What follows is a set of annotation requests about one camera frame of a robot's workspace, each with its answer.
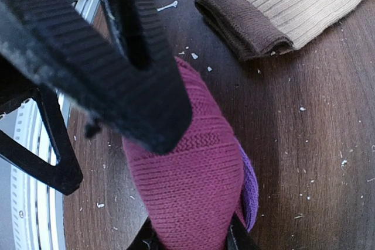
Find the aluminium front rail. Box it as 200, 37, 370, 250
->
0, 0, 100, 250

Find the white scrap on table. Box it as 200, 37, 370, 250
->
156, 1, 178, 12

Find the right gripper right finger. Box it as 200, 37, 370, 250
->
226, 214, 260, 250

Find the purple magenta striped sock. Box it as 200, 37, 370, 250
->
122, 59, 258, 249

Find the brown beige sock pair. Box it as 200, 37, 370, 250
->
195, 0, 362, 61

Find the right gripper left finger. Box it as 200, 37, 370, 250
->
127, 218, 164, 250

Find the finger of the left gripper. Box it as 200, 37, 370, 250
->
1, 0, 192, 155
1, 86, 83, 195

